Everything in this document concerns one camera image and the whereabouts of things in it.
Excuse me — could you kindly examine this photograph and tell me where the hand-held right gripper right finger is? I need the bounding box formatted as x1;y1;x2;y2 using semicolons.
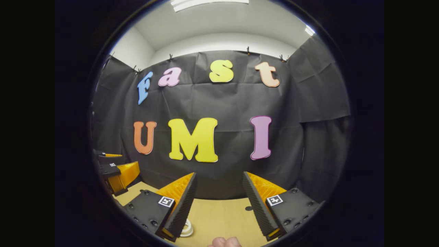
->
242;171;324;242

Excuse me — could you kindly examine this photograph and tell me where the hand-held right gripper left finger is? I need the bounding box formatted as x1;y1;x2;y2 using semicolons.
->
123;172;198;242

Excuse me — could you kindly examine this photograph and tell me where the white suitcase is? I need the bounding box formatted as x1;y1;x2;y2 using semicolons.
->
180;219;194;238

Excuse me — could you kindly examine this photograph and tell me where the black backdrop cloth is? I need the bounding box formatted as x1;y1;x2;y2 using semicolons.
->
91;34;351;203

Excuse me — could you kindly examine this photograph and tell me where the long ceiling light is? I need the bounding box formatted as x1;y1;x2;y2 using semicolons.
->
170;0;250;13

